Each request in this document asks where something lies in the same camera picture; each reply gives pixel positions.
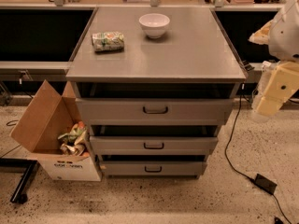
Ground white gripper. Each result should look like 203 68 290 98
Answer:
249 21 299 117

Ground grey drawer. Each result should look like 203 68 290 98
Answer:
76 98 233 125
99 161 206 177
90 136 218 155

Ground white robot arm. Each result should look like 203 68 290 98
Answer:
249 0 299 120

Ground grey drawer cabinet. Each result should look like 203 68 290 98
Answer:
65 6 248 179

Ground grey top drawer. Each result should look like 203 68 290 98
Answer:
76 98 233 125

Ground grey bottom drawer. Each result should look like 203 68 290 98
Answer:
99 161 206 177

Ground open cardboard box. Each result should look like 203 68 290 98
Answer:
10 81 102 181

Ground white ceramic bowl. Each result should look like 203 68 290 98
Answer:
139 13 170 38

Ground black power adapter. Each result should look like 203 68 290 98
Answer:
254 174 277 195

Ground green snack bag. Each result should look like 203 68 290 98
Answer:
92 32 124 52

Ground crumpled wrappers in box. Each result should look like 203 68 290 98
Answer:
58 121 88 156

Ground black metal stand leg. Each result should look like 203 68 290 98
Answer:
0 158 37 204

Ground black floor cable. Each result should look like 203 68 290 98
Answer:
224 93 292 224

